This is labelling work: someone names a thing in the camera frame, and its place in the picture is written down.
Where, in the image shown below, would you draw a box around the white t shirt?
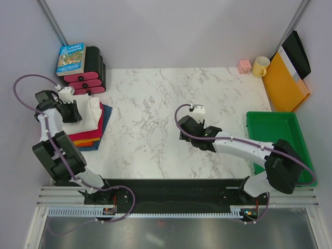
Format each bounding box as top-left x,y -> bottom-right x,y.
62,94 -> 102,135

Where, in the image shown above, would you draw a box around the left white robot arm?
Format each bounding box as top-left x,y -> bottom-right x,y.
32,87 -> 114,204

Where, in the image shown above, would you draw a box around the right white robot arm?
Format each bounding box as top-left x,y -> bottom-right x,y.
178,115 -> 305,204

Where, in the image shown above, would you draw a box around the red folded t shirt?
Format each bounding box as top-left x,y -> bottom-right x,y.
69,102 -> 104,141

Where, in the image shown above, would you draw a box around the orange folded t shirt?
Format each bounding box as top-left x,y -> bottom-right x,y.
73,137 -> 100,147

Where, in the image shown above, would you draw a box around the blue folded t shirt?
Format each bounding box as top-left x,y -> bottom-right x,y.
78,104 -> 113,151

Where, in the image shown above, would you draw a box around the black pink drawer organizer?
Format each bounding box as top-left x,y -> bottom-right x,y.
64,46 -> 106,95

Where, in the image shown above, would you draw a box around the blue treehouse book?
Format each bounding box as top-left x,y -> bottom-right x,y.
56,43 -> 86,77

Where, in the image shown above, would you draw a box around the green plastic tray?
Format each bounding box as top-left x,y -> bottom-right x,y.
246,112 -> 317,193

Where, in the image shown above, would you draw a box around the pink plug cube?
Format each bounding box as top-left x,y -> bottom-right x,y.
237,60 -> 252,74

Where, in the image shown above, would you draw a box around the yellow mug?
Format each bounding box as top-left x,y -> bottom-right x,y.
252,56 -> 270,77

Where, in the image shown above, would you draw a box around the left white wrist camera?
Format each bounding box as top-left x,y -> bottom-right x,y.
58,87 -> 75,104

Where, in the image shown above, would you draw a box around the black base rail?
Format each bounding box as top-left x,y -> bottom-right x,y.
80,179 -> 267,213

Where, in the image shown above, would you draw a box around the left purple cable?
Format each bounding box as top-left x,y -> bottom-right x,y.
13,74 -> 137,236

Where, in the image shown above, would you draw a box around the purple cable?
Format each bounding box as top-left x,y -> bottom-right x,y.
174,103 -> 317,225
13,74 -> 137,236

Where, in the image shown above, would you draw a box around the white slotted cable duct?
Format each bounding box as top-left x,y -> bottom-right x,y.
47,207 -> 251,218

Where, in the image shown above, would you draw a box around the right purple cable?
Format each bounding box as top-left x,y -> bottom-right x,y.
174,103 -> 317,225

